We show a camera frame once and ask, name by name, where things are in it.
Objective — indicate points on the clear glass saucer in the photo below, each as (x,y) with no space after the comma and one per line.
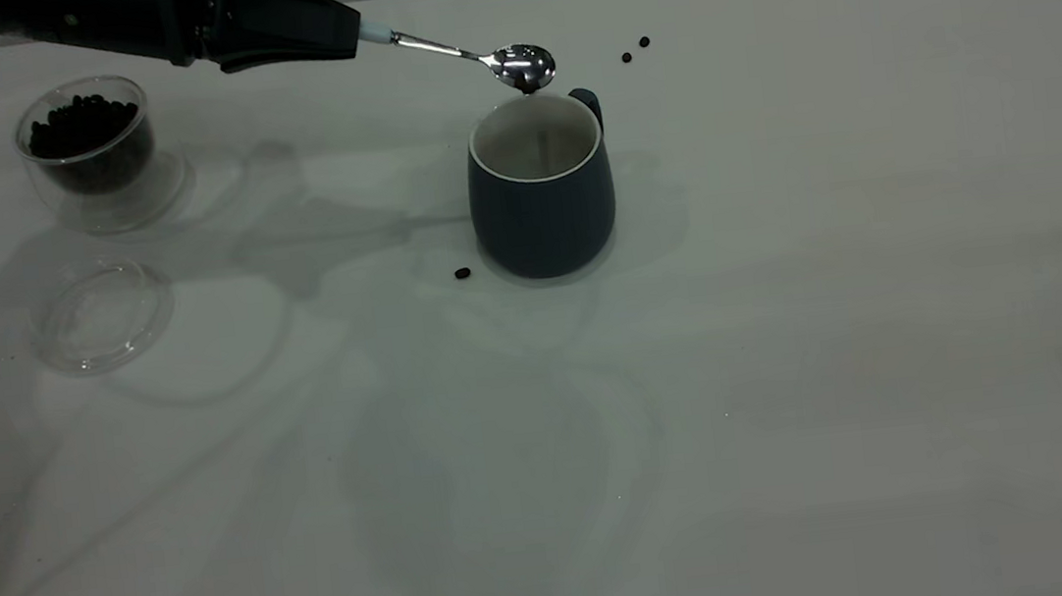
(101,333)

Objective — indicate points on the dark grey mug white inside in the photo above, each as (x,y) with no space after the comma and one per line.
(543,223)

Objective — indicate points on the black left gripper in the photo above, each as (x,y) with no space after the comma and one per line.
(146,18)

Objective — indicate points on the pile of coffee beans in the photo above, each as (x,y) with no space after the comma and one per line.
(87,132)

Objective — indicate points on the clear double-wall glass cup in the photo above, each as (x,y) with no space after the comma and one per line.
(127,208)

